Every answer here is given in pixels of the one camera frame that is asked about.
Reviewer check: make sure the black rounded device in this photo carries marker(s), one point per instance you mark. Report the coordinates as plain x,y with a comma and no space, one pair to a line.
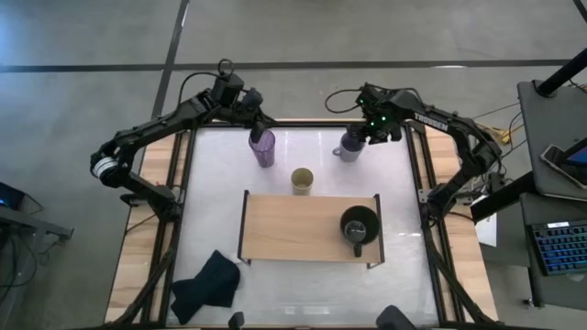
395,319

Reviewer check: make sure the black table frame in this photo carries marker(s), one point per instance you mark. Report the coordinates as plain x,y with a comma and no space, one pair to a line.
185,183

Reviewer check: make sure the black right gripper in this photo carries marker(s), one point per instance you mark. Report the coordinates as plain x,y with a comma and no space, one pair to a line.
390,114

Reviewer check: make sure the blue backlit keyboard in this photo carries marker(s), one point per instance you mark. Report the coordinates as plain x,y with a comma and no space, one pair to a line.
561,247

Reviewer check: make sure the dark blue cloth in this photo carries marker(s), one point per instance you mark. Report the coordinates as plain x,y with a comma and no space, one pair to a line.
208,286

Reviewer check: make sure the smartphone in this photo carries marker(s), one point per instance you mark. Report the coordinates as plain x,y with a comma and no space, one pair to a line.
561,165

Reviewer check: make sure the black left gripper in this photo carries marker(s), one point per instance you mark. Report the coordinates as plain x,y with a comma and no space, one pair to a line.
251,106

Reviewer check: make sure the black mug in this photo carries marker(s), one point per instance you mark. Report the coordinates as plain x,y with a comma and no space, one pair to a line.
364,220

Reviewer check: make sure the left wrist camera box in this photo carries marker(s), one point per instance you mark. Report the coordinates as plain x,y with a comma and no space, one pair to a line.
228,88

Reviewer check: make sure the black pole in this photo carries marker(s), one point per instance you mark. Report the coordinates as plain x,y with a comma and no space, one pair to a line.
561,73

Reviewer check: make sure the tall cream cup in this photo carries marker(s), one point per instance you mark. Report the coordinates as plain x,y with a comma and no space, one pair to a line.
302,182

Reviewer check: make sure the purple faceted plastic cup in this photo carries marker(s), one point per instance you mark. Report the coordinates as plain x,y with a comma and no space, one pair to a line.
262,151

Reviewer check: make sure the tablet with blue screen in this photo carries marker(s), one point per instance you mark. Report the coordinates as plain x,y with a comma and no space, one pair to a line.
579,155

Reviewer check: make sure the lavender mug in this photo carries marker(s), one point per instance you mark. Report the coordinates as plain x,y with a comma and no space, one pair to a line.
351,150

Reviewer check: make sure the white paper sheet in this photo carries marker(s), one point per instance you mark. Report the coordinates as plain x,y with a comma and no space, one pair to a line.
487,229

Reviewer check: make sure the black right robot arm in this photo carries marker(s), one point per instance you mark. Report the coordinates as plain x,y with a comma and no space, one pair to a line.
463,133

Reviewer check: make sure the wooden shelf with black legs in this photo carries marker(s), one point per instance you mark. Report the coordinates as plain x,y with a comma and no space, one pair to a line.
302,229

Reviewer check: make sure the small black camera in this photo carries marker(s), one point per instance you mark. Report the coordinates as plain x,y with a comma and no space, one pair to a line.
236,321

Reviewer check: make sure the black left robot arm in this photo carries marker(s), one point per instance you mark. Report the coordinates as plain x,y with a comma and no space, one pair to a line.
151,126

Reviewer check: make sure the grey keyboard stand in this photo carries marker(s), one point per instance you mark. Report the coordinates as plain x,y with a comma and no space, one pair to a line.
532,284

